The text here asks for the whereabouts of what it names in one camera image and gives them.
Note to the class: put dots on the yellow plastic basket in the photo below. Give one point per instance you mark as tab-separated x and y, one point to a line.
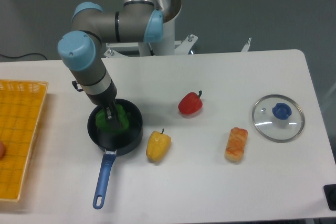
22	102

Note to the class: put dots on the black pot blue handle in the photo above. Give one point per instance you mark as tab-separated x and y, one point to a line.
114	144

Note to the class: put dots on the yellow bell pepper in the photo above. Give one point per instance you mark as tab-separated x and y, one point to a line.
158	145

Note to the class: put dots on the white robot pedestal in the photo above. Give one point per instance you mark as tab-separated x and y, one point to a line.
167	46

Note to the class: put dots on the toasted bread piece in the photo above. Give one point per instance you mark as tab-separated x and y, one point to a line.
236	143

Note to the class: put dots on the black device at table edge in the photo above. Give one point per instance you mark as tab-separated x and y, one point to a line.
330	194

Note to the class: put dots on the green bell pepper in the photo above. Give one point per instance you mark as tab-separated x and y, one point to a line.
102	123

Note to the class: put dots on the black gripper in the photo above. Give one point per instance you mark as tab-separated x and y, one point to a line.
103	94

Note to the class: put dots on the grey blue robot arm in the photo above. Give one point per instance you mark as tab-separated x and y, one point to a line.
139	21

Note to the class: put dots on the glass lid blue knob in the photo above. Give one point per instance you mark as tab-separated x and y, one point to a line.
278	118

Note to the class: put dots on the red bell pepper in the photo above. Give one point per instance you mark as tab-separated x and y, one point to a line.
191	103

